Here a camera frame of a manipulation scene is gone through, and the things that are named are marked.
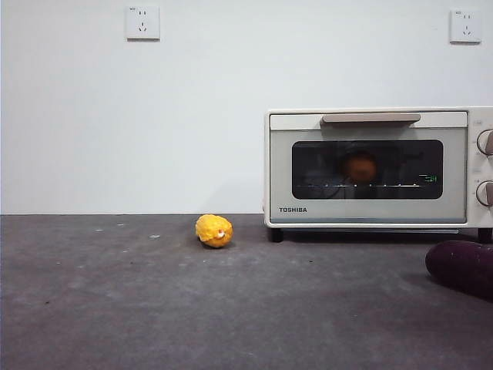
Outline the brown potato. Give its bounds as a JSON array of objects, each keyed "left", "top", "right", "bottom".
[{"left": 340, "top": 150, "right": 379, "bottom": 186}]

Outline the glass oven door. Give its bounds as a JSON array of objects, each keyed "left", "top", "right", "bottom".
[{"left": 268, "top": 111, "right": 468, "bottom": 225}]

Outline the white wall socket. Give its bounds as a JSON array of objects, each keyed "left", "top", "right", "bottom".
[
  {"left": 126, "top": 5, "right": 160, "bottom": 42},
  {"left": 449, "top": 9, "right": 482, "bottom": 45}
]

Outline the yellow corn cob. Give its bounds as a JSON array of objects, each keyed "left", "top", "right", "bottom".
[{"left": 195, "top": 214, "right": 234, "bottom": 249}]

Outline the cream toaster oven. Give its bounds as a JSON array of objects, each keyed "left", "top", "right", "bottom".
[{"left": 263, "top": 106, "right": 493, "bottom": 244}]

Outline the cream oven knob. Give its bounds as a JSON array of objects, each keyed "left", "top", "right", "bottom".
[
  {"left": 475, "top": 129, "right": 493, "bottom": 156},
  {"left": 474, "top": 180, "right": 493, "bottom": 207}
]

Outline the metal wire oven rack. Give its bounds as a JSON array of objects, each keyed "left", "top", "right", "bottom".
[{"left": 298, "top": 182, "right": 423, "bottom": 190}]

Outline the purple eggplant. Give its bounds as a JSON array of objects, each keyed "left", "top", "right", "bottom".
[{"left": 424, "top": 240, "right": 493, "bottom": 301}]

